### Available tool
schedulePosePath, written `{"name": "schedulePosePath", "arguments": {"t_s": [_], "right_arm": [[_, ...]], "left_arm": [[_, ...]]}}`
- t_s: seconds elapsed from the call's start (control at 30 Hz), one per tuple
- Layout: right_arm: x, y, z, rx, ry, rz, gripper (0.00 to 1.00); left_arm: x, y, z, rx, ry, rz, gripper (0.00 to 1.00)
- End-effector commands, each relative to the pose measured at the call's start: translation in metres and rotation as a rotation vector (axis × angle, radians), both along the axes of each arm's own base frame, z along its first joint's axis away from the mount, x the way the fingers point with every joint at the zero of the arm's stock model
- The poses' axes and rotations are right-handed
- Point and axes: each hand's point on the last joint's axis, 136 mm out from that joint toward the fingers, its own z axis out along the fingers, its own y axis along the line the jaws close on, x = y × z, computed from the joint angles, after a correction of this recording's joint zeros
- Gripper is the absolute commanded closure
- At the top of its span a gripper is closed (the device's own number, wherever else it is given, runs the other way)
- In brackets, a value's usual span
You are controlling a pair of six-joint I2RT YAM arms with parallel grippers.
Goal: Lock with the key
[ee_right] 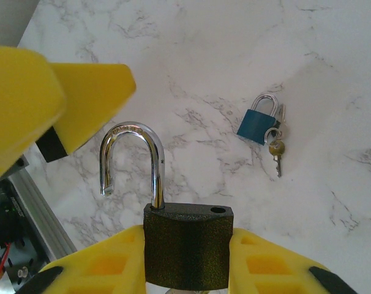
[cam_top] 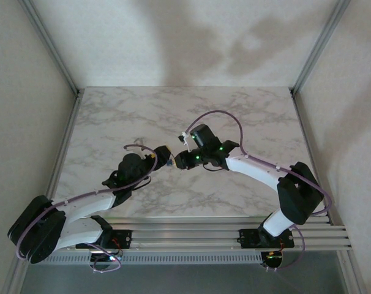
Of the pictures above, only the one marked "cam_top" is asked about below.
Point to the small blue padlock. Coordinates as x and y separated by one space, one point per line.
169 163

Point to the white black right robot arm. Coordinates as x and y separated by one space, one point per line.
256 168

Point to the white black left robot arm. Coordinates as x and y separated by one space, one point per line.
87 205

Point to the aluminium table side rail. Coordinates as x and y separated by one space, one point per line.
67 137
308 144

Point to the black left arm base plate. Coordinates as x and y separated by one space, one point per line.
124 239

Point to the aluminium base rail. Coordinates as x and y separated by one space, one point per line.
188 235

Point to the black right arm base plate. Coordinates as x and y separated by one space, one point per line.
246 239

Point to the aluminium frame post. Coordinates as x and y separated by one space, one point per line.
318 46
52 46

